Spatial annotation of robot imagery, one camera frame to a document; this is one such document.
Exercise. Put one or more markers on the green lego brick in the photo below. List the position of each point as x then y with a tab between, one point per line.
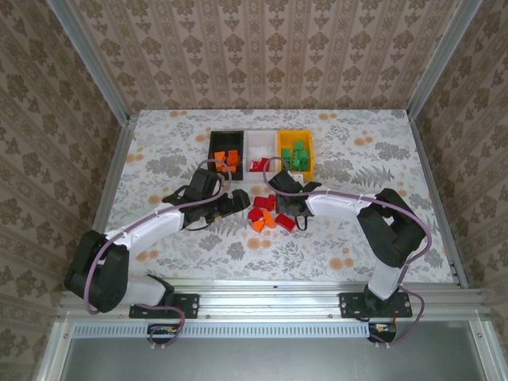
295	160
301	166
305	156
286	154
298	144

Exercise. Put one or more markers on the large red lego brick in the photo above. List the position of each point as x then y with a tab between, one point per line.
285	222

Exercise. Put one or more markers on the red curved lego brick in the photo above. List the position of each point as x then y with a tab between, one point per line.
256	214

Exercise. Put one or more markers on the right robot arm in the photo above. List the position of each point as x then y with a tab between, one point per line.
337	204

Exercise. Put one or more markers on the yellow plastic bin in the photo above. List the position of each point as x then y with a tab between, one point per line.
285	139

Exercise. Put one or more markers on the black plastic bin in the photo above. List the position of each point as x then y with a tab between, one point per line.
222	141

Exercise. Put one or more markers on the white plastic bin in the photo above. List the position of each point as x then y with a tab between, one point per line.
260	143

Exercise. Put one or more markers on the floral tablecloth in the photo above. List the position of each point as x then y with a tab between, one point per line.
238	262

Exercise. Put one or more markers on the black electronics board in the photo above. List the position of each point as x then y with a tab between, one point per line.
162	331
383	331

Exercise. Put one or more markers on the grey sheet metal shelf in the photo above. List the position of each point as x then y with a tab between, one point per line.
258	361

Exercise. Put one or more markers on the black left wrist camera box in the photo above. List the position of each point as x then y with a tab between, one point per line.
240	200

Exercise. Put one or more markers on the aluminium table side rail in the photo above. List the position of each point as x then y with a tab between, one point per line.
113	178
431	178

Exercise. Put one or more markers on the aluminium mounting rail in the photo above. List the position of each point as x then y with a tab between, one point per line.
270	301

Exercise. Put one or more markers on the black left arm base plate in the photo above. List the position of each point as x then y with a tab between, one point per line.
190	305

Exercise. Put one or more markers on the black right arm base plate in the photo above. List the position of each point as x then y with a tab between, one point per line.
349	305

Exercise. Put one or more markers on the aluminium frame post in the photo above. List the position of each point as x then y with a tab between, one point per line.
93	63
442	59

